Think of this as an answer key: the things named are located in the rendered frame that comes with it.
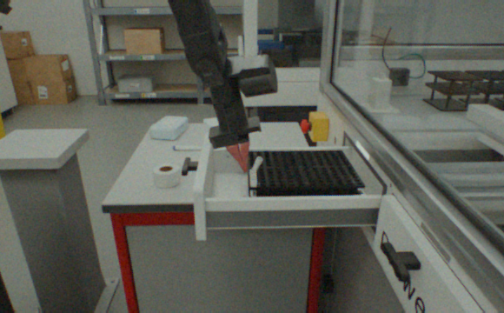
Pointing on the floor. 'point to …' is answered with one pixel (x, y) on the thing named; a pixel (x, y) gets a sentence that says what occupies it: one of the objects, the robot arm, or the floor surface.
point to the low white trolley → (167, 210)
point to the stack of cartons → (36, 71)
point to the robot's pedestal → (51, 216)
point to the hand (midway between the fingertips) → (244, 167)
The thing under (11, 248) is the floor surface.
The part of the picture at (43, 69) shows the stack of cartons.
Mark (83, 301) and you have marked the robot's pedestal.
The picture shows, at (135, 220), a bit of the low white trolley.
